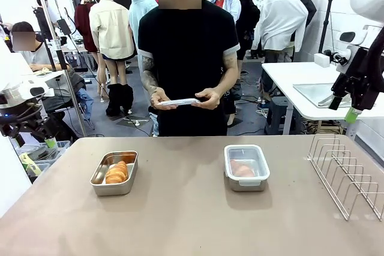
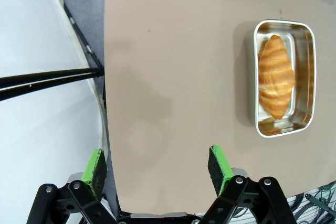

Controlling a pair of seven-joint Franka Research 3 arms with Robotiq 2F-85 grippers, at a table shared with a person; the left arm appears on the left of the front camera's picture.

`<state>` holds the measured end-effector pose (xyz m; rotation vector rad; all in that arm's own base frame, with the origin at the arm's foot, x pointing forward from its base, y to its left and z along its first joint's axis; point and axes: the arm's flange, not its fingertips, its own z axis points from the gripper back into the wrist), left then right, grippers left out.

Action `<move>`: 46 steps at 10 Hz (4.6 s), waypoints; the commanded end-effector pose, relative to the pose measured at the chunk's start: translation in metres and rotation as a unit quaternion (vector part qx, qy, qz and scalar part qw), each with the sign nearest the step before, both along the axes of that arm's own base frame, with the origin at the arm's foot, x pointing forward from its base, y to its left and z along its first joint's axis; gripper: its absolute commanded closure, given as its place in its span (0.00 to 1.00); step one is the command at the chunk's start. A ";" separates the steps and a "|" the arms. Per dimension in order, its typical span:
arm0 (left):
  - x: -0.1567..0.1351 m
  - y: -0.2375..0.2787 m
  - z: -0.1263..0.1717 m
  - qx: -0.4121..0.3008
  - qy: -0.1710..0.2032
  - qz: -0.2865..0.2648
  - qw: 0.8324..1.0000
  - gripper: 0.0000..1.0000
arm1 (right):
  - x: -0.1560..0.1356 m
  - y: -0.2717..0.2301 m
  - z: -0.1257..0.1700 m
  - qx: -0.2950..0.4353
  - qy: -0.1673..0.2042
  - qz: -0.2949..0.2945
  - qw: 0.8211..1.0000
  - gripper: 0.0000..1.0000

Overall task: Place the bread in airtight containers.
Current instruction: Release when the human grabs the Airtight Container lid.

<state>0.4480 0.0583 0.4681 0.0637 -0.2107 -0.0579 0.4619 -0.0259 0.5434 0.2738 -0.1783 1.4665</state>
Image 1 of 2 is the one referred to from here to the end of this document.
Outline clear plastic clip lid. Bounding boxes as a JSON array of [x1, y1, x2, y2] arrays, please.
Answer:
[[224, 144, 271, 187], [155, 98, 201, 107]]

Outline white work table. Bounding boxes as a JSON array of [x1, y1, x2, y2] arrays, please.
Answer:
[[261, 61, 384, 135]]

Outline rectangular steel container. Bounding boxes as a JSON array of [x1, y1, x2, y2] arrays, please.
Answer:
[[224, 144, 270, 192], [89, 150, 139, 197]]

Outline silver metal stand pole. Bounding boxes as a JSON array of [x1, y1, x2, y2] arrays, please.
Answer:
[[31, 0, 88, 137]]

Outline mannequin in white shirt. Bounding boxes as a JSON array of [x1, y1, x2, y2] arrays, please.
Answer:
[[251, 0, 309, 89]]

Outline metal wire lid rack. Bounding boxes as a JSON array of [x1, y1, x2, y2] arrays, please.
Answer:
[[307, 134, 384, 221]]

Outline mannequin in cream shirt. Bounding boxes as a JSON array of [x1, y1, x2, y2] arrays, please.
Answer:
[[89, 0, 136, 103]]

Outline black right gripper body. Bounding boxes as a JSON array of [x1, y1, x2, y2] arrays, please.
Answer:
[[331, 66, 379, 112]]

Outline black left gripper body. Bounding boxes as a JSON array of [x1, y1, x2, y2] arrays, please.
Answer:
[[0, 109, 62, 141]]

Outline person in black t-shirt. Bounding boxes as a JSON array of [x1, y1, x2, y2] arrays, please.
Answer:
[[137, 0, 241, 137]]

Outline mannequin in black outfit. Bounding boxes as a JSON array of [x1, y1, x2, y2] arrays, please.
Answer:
[[230, 0, 261, 61]]

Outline seated person in grey shirt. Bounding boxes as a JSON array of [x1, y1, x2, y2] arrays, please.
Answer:
[[10, 21, 88, 138]]

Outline mannequin in light blue shirt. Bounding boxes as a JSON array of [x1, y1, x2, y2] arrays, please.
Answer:
[[128, 0, 159, 52]]

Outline black tablet on stand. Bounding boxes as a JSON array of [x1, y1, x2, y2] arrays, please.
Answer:
[[56, 18, 72, 35]]

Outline black plastic stool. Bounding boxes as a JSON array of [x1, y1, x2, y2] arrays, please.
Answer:
[[263, 97, 293, 135]]

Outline mannequin in dark red jacket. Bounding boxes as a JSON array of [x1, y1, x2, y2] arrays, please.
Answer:
[[74, 0, 100, 95]]

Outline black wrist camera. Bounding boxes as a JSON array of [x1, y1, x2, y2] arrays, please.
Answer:
[[324, 49, 350, 67]]

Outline person's tattooed right forearm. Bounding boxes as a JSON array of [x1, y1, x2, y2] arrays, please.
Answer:
[[140, 68, 166, 98]]

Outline person's right hand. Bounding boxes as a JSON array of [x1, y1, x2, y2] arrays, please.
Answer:
[[149, 89, 178, 110]]

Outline black tripod stand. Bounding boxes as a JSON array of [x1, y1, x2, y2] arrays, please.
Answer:
[[317, 0, 335, 56]]

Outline small white box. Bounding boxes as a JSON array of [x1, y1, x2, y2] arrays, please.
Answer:
[[314, 53, 331, 68]]

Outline pair of black boots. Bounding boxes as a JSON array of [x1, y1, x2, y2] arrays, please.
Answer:
[[105, 83, 134, 118]]

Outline person's left hand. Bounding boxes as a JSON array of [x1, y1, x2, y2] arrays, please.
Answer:
[[191, 88, 222, 110]]

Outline mannequin in black coat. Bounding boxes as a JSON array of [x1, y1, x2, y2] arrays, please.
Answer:
[[289, 0, 317, 34]]

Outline clear plastic storage bins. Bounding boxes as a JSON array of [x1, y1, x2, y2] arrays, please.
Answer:
[[14, 140, 71, 179]]

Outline person's left forearm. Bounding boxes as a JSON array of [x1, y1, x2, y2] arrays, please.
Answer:
[[215, 67, 240, 95]]

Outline golden croissant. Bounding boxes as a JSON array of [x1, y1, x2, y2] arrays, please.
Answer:
[[104, 160, 129, 184], [230, 159, 256, 178]]

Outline yellow green plastic item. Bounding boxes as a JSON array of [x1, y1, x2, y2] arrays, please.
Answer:
[[19, 153, 43, 177]]

